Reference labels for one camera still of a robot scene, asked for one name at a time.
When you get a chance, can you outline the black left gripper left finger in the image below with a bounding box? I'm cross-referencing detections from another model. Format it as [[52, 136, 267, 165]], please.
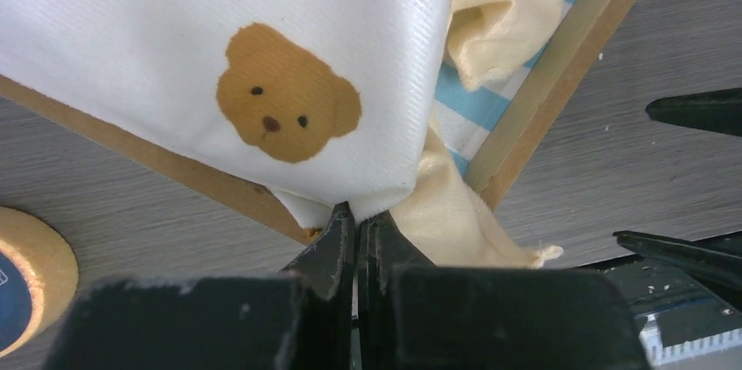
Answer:
[[284, 203, 355, 369]]

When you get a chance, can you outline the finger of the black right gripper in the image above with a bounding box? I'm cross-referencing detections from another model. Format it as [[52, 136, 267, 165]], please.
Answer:
[[612, 231, 741, 291], [645, 87, 741, 136]]

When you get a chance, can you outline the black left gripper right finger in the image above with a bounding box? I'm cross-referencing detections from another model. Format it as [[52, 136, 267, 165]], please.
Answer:
[[358, 211, 433, 369]]

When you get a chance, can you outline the large bear print cushion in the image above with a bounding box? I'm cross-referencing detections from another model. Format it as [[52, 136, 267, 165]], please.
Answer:
[[1, 0, 563, 268]]

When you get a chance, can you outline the blue white striped mattress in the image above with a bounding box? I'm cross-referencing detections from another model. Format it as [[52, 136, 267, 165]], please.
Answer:
[[433, 0, 577, 175]]

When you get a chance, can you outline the tape roll with blue core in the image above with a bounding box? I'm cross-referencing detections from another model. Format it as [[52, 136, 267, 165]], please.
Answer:
[[1, 207, 79, 357]]

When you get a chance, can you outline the wooden pet bed frame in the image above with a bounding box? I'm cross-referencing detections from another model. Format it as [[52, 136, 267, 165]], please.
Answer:
[[1, 0, 636, 244]]

